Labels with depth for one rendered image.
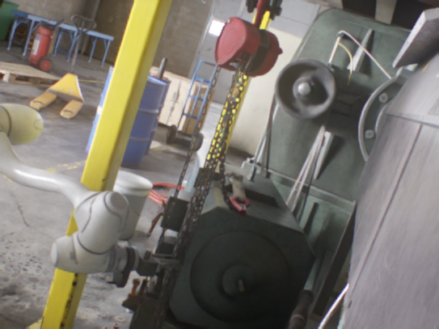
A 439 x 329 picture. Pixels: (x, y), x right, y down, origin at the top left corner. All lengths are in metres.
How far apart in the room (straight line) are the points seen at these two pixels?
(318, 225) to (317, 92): 0.65
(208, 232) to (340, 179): 1.03
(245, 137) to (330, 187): 5.38
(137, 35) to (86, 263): 0.83
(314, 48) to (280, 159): 0.57
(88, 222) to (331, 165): 1.50
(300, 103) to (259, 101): 5.41
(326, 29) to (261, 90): 5.30
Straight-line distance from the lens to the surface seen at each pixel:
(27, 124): 1.87
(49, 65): 10.43
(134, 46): 1.92
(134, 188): 3.36
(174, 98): 8.10
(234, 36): 1.59
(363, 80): 2.62
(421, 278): 0.37
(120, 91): 1.94
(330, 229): 2.64
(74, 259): 1.50
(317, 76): 2.50
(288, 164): 2.65
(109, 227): 1.40
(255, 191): 1.99
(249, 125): 7.94
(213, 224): 1.77
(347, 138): 2.62
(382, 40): 2.63
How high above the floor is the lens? 1.30
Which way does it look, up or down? 11 degrees down
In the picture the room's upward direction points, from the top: 19 degrees clockwise
